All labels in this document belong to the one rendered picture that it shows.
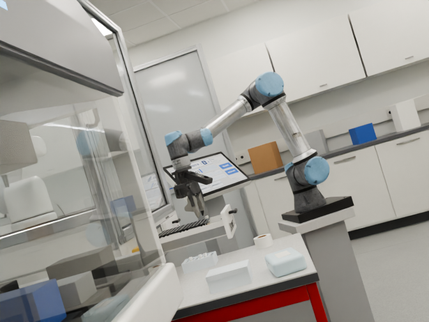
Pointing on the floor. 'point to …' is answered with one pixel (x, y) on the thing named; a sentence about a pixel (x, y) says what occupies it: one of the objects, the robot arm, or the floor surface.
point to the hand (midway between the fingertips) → (201, 213)
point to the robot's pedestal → (334, 266)
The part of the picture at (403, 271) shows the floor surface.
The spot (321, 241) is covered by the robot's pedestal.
